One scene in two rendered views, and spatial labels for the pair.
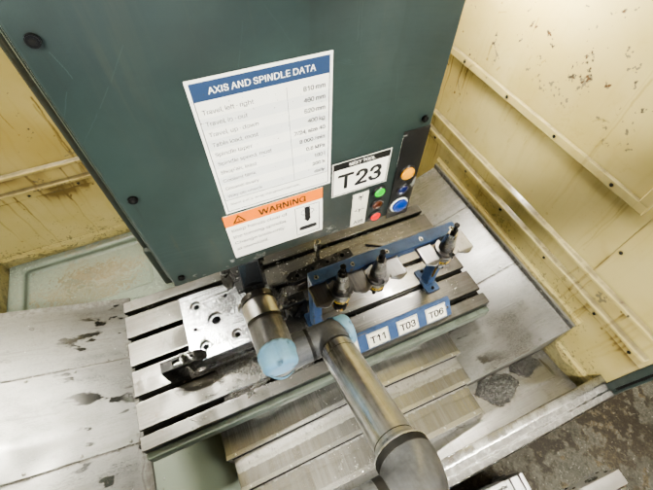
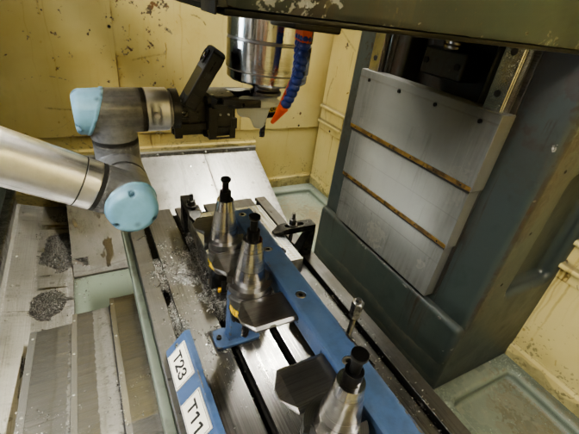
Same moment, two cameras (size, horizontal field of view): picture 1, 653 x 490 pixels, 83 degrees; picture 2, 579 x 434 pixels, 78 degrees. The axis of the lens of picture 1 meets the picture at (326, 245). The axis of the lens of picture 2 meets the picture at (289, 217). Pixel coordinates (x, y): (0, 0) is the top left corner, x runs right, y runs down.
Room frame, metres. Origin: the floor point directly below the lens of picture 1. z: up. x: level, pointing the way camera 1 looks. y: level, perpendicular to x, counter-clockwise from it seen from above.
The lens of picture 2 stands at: (0.51, -0.53, 1.56)
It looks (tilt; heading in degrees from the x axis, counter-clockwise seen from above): 31 degrees down; 82
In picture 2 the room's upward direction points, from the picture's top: 8 degrees clockwise
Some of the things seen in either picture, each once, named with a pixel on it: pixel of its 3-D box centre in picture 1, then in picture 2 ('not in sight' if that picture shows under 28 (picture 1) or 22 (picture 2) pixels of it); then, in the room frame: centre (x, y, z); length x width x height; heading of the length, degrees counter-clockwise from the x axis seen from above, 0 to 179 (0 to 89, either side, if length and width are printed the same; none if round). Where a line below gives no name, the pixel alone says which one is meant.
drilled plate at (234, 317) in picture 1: (231, 316); (241, 242); (0.50, 0.30, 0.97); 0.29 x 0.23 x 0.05; 114
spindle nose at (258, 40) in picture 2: not in sight; (269, 46); (0.52, 0.22, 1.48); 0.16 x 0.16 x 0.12
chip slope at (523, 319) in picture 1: (415, 276); not in sight; (0.78, -0.37, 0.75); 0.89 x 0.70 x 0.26; 24
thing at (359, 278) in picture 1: (360, 282); (235, 262); (0.49, -0.09, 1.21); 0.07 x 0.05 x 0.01; 24
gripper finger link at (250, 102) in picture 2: not in sight; (237, 102); (0.47, 0.17, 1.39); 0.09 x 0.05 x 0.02; 9
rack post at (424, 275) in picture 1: (436, 259); not in sight; (0.68, -0.37, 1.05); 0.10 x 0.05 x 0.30; 24
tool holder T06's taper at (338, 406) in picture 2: (449, 239); (343, 403); (0.60, -0.34, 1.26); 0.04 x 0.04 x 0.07
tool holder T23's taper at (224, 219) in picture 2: (341, 280); (224, 217); (0.47, -0.04, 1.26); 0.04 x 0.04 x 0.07
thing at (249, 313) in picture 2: (395, 268); (264, 312); (0.54, -0.19, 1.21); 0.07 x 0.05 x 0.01; 24
